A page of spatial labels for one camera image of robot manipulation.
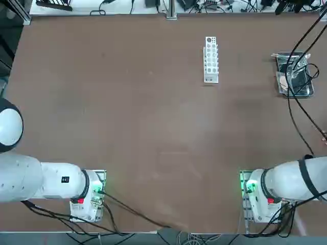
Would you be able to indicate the steel tray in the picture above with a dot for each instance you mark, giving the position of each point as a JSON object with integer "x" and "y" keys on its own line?
{"x": 282, "y": 61}

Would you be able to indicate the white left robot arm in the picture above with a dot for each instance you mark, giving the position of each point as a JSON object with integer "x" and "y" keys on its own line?
{"x": 51, "y": 183}

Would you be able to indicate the glass test tube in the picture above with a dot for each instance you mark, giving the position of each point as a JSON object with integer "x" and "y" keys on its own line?
{"x": 276, "y": 54}

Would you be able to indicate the slim black power adapter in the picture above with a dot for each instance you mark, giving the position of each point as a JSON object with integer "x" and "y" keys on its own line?
{"x": 152, "y": 3}

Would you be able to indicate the large black ridged power supply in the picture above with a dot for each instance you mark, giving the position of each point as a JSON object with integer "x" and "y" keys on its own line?
{"x": 187, "y": 3}

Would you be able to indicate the glass alcohol lamp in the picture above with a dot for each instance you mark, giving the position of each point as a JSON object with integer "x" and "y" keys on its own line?
{"x": 297, "y": 69}

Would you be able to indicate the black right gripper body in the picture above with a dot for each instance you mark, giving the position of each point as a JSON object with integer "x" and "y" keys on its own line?
{"x": 306, "y": 2}

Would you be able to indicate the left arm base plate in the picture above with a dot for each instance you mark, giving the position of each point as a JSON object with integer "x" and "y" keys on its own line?
{"x": 103, "y": 174}

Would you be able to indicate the aluminium corner rail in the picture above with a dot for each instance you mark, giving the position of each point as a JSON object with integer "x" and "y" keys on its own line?
{"x": 24, "y": 19}

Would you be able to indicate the red black power strip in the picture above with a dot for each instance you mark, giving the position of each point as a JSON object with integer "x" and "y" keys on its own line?
{"x": 210, "y": 2}

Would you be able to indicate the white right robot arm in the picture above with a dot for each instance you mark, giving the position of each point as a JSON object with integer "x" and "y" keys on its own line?
{"x": 288, "y": 178}

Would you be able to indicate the white test tube rack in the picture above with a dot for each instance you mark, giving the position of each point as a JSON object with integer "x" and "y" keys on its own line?
{"x": 211, "y": 61}

